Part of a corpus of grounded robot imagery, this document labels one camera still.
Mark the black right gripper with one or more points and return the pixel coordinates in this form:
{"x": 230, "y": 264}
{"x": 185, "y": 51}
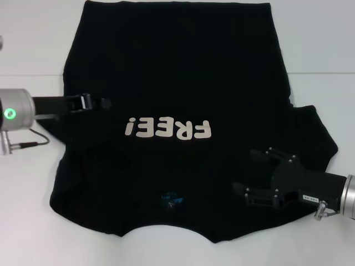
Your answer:
{"x": 305, "y": 188}

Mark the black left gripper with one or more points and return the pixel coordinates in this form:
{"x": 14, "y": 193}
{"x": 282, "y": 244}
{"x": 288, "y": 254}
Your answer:
{"x": 50, "y": 106}

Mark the black shirt with FREE print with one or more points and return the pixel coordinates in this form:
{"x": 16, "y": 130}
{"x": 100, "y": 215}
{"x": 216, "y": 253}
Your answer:
{"x": 172, "y": 69}

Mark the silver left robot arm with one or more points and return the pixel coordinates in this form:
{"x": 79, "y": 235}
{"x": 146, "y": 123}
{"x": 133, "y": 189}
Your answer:
{"x": 19, "y": 108}

